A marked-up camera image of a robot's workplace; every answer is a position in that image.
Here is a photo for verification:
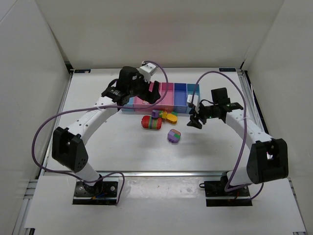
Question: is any small pink bin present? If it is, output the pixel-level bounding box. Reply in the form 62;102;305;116
160;83;174;112

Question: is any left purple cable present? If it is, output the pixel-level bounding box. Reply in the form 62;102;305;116
32;60;169;205

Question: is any light blue bin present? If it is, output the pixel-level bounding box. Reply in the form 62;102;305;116
121;97;134;112
187;84;200;101

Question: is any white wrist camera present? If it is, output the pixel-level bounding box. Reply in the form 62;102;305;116
187;94;200;114
138;62;157;83

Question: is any orange yellow lego block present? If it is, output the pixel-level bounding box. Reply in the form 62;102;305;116
164;112;178;124

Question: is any small purple lego block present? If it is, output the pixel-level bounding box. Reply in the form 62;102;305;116
152;110;159;118

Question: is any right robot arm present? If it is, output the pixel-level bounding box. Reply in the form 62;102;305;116
187;88;289;192

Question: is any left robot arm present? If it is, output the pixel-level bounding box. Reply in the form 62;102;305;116
52;63;160;186

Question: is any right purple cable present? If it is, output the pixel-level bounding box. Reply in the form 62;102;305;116
192;70;265;202

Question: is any left light blue bin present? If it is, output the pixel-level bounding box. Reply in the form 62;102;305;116
121;97;134;112

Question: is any purple cable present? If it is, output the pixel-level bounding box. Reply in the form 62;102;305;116
192;70;265;202
32;60;169;205

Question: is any purple green lego block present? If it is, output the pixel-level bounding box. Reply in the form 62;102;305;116
167;129;181;143

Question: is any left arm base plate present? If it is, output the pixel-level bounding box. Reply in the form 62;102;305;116
72;173;120;206

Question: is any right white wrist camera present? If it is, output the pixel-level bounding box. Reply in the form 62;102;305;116
187;94;200;114

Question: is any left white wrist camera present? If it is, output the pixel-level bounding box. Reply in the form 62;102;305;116
138;62;157;83

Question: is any dark blue bin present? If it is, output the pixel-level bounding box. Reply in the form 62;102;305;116
174;83;187;114

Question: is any right light blue bin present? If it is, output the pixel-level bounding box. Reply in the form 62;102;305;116
187;84;200;101

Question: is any yellow striped lego block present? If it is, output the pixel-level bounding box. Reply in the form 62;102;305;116
161;110;168;119

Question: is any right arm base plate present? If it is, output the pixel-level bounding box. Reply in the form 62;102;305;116
199;181;252;207

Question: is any red striped lego block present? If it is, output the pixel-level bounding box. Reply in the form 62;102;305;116
141;116;162;130

